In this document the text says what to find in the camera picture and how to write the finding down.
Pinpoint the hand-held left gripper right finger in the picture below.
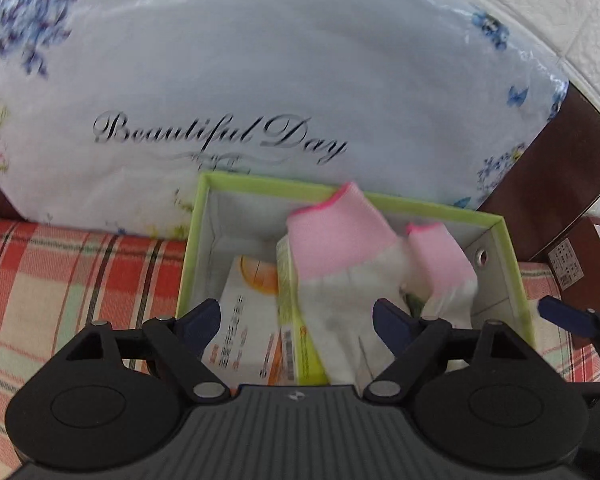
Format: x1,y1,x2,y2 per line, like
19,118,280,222
362,298,536,404

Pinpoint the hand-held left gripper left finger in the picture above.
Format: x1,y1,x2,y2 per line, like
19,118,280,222
65,298,228,404

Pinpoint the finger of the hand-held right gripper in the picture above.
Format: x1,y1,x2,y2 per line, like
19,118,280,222
537,297,600,361

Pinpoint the large pink white glove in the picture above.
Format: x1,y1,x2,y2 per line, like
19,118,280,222
286,182,417,386

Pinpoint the green storage box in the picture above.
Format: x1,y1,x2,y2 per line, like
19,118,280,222
176,171,536,391

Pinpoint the white orange medicine box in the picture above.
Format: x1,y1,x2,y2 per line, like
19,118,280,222
200,255,292,387

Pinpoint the brown box with white label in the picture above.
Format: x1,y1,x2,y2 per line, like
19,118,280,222
547,217,600,292

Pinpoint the small pink white glove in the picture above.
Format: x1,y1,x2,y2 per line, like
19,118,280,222
405,224,479,318

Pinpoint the yellow green carton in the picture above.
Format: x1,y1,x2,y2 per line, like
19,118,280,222
275,235,332,386

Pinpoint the brown wooden headboard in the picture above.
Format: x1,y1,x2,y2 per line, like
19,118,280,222
0,80,600,262

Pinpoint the floral Beautiful Day bag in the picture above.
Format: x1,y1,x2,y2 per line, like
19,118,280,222
0,0,571,241

